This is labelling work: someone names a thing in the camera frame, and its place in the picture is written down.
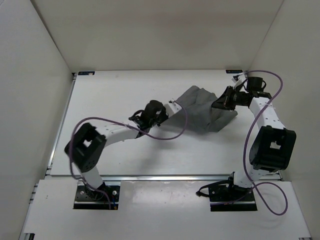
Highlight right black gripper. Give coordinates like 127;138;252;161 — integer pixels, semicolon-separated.
210;86;247;111

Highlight grey pleated skirt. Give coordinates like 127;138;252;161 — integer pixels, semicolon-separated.
176;85;238;134

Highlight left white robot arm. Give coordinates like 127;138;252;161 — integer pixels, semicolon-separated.
64;100;171;199

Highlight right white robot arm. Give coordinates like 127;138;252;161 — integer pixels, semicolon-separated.
211;75;297;200

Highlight right blue corner label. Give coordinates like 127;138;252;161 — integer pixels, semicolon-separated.
225;69;243;75

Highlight blue corner label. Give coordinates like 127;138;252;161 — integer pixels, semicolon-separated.
77;71;95;76
225;69;243;75

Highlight left blue corner label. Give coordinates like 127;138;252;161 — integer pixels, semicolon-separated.
77;71;95;76

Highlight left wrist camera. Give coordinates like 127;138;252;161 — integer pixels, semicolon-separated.
164;100;182;118

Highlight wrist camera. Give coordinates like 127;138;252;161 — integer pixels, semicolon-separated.
231;73;246;89
164;100;182;118

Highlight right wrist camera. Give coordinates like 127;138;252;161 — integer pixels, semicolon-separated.
231;73;246;89

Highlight front aluminium rail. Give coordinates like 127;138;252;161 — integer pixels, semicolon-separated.
102;174;229;182

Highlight aluminium rail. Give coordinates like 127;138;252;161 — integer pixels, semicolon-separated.
47;72;78;169
102;174;229;182

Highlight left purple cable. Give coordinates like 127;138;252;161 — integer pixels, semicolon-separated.
68;101;190;210

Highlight purple cable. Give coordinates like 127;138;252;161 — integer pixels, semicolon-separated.
211;70;288;216
68;101;190;210

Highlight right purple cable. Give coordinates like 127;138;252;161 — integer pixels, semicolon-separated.
211;70;288;216

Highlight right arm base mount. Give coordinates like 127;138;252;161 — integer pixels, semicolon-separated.
195;179;258;212

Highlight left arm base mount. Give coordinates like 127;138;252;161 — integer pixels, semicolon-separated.
73;182;121;211

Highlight left aluminium rail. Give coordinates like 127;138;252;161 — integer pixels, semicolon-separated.
47;72;78;169

